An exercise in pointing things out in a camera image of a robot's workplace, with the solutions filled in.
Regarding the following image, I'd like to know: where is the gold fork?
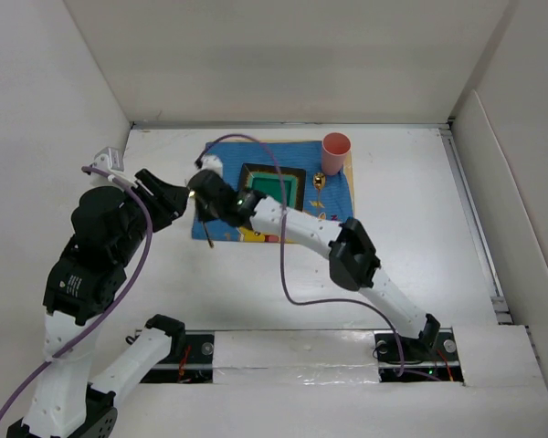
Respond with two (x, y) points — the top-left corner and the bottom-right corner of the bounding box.
(186, 186), (215, 250)

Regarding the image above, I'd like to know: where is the green square ceramic plate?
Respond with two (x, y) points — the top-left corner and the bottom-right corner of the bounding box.
(237, 163), (307, 211)

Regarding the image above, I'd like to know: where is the blue Pikachu placemat cloth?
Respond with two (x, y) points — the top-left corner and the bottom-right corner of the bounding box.
(210, 141), (353, 222)

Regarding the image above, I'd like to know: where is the gold spoon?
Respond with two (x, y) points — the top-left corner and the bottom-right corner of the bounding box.
(312, 172), (326, 214)

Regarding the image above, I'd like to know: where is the pink plastic cup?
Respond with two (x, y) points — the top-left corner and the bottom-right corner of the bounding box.
(321, 132), (351, 176)

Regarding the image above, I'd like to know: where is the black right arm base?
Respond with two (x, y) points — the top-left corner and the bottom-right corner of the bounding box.
(372, 329), (464, 383)

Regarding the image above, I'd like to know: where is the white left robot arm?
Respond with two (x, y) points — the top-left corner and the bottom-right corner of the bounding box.
(6, 170), (189, 437)

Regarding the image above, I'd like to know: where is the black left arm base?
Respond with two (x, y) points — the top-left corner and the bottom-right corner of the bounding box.
(141, 331), (215, 384)

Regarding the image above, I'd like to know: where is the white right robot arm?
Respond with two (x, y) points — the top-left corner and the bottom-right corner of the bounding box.
(188, 170), (440, 360)

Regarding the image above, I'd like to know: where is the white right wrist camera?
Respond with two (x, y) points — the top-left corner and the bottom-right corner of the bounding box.
(195, 154), (223, 177)

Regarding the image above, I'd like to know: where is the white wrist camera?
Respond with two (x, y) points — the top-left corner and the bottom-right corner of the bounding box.
(90, 147), (124, 175)
(195, 154), (223, 177)

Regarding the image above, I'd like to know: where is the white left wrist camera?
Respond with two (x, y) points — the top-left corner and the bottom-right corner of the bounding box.
(90, 147), (124, 175)

